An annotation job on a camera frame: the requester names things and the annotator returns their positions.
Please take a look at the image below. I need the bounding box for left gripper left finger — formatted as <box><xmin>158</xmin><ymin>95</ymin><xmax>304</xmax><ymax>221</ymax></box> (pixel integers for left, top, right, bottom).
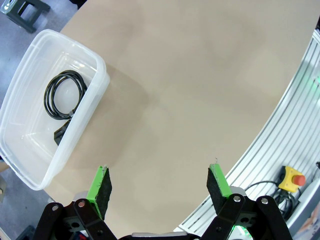
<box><xmin>32</xmin><ymin>164</ymin><xmax>118</xmax><ymax>240</ymax></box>

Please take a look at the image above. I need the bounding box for black cable bundle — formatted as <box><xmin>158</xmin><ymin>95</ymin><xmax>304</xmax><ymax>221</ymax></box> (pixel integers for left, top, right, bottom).
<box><xmin>246</xmin><ymin>180</ymin><xmax>301</xmax><ymax>221</ymax></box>

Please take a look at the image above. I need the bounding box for aluminium frame rail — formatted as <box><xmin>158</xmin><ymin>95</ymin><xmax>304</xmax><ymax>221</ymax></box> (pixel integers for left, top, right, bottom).
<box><xmin>172</xmin><ymin>27</ymin><xmax>320</xmax><ymax>240</ymax></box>

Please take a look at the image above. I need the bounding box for grey plastic stool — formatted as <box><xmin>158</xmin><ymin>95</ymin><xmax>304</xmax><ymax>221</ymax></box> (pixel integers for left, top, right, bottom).
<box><xmin>0</xmin><ymin>0</ymin><xmax>51</xmax><ymax>34</ymax></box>

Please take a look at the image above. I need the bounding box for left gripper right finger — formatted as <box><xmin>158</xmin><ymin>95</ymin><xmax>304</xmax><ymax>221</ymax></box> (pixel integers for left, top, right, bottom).
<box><xmin>199</xmin><ymin>163</ymin><xmax>295</xmax><ymax>240</ymax></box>

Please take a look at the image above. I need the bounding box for clear plastic storage container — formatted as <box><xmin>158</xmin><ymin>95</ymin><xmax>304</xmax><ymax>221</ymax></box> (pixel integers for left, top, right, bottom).
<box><xmin>0</xmin><ymin>29</ymin><xmax>111</xmax><ymax>191</ymax></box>

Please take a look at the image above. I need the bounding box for black power cable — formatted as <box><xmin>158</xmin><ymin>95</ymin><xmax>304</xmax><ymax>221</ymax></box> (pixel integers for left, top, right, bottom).
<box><xmin>44</xmin><ymin>69</ymin><xmax>88</xmax><ymax>146</ymax></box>

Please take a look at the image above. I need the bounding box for yellow emergency stop button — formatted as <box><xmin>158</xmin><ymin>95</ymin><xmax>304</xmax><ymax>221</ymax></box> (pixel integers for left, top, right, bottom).
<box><xmin>278</xmin><ymin>165</ymin><xmax>306</xmax><ymax>193</ymax></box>

